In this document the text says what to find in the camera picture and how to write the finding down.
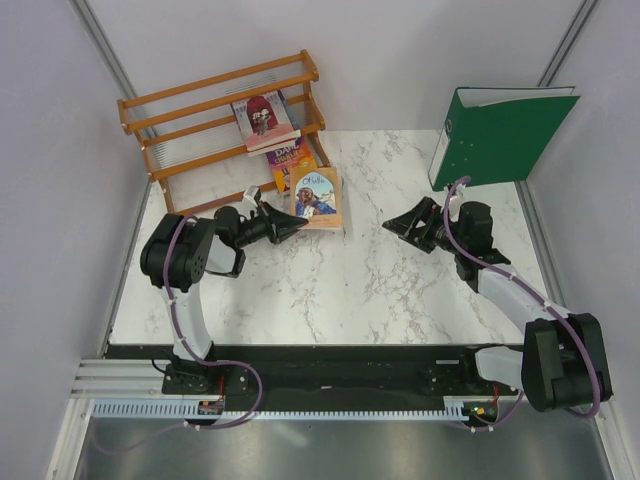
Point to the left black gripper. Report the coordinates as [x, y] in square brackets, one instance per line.
[278, 223]

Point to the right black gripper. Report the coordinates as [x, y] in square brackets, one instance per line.
[427, 211]

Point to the brown cover book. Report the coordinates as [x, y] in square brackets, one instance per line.
[316, 196]

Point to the yellow Roald Dahl book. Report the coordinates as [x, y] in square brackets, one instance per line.
[283, 161]

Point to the blue Nineteen Eighty-Four book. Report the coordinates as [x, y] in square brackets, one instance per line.
[292, 112]

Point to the purple castle cover book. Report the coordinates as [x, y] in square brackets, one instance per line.
[265, 122]

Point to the red Treehouse book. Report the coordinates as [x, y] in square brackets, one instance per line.
[262, 150]

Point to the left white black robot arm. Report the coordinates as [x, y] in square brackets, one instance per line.
[183, 249]

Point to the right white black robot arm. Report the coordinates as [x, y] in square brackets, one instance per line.
[562, 361]

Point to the wooden two-tier book rack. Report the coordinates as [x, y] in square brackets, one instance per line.
[194, 137]

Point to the green lever arch binder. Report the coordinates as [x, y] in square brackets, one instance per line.
[496, 135]

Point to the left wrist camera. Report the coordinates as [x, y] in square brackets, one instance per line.
[252, 195]

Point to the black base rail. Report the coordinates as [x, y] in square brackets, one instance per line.
[323, 377]

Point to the white slotted cable duct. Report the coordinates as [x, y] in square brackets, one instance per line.
[195, 409]

